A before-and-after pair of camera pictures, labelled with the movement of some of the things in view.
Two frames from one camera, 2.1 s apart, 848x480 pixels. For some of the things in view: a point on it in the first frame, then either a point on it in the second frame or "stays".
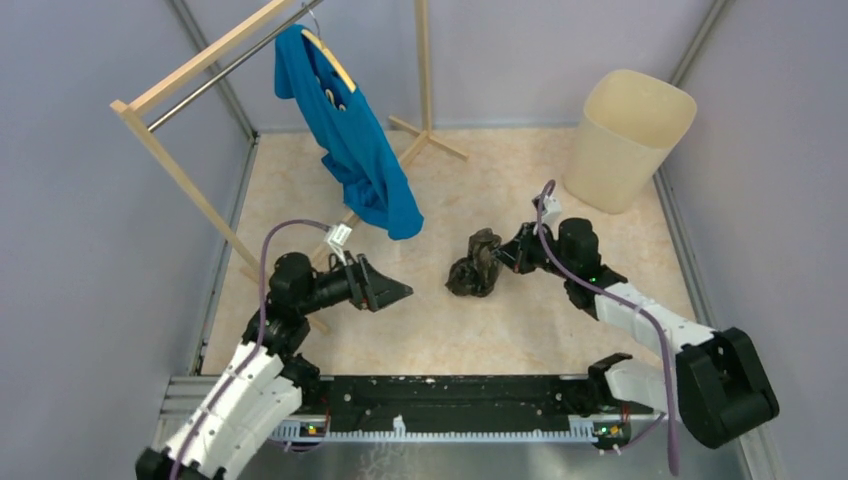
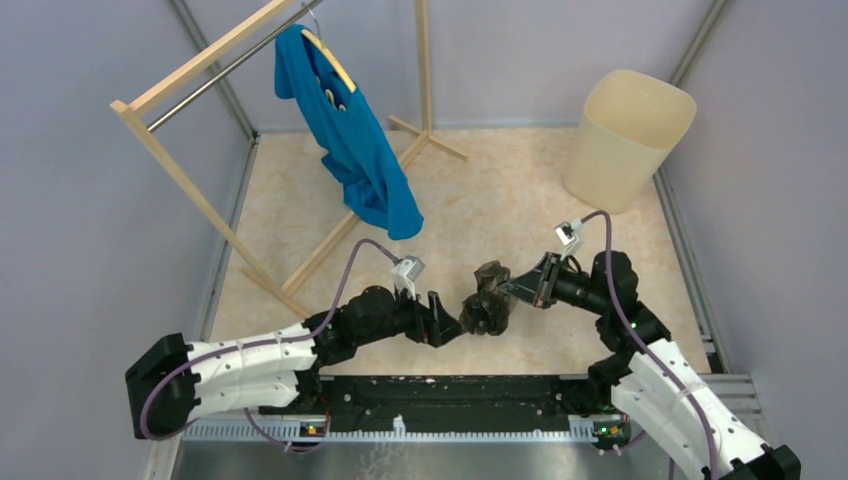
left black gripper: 370,288 to 433,325
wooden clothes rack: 126,106 stays
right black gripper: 527,237 to 536,285
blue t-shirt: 374,187 stays
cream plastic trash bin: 630,123 stays
